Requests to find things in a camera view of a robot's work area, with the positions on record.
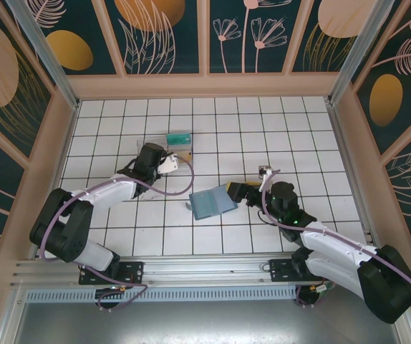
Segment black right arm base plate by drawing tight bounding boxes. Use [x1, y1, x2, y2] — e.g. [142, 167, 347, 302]
[269, 258, 335, 282]

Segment wall panel pink flowers print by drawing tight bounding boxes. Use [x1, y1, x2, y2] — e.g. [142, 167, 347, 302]
[208, 0, 292, 75]

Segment yellow power connector wires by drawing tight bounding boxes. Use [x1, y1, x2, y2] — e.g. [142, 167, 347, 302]
[117, 271, 135, 291]
[309, 267, 336, 294]

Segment aluminium table edge rail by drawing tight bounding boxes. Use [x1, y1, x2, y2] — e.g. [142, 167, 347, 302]
[325, 98, 384, 254]
[30, 100, 82, 261]

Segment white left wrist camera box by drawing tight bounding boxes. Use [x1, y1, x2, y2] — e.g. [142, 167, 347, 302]
[156, 153, 180, 176]

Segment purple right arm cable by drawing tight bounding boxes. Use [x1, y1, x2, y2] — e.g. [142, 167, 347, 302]
[261, 168, 411, 309]

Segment wall panel small yellow oval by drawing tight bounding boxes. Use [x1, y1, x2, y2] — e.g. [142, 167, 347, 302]
[33, 0, 117, 76]

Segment aluminium front mounting rail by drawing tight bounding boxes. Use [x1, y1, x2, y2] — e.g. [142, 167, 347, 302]
[10, 254, 400, 287]

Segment aluminium corner post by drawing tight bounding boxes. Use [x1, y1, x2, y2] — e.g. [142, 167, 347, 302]
[6, 0, 81, 110]
[326, 0, 397, 105]

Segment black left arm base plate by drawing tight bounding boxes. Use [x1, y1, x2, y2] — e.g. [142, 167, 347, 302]
[79, 261, 145, 285]

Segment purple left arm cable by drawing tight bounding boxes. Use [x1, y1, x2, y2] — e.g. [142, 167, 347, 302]
[42, 159, 195, 313]

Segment wall panel oval and fern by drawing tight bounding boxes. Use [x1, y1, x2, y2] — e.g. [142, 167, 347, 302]
[354, 0, 411, 156]

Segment slotted grey cable duct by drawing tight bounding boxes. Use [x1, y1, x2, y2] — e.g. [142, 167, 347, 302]
[24, 288, 298, 302]

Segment grey metal sheet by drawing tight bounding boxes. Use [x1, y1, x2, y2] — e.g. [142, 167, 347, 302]
[0, 282, 411, 344]

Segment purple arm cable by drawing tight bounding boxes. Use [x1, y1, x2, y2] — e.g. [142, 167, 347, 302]
[261, 168, 411, 309]
[42, 159, 195, 313]

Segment teal credit card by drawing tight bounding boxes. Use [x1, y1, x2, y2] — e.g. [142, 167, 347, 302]
[165, 133, 193, 145]

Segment wall panel orange circle leaves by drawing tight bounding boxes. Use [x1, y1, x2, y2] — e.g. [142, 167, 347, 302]
[103, 0, 206, 76]

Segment wall panel pink circle print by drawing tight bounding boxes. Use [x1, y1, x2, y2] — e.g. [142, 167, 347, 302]
[291, 0, 360, 75]

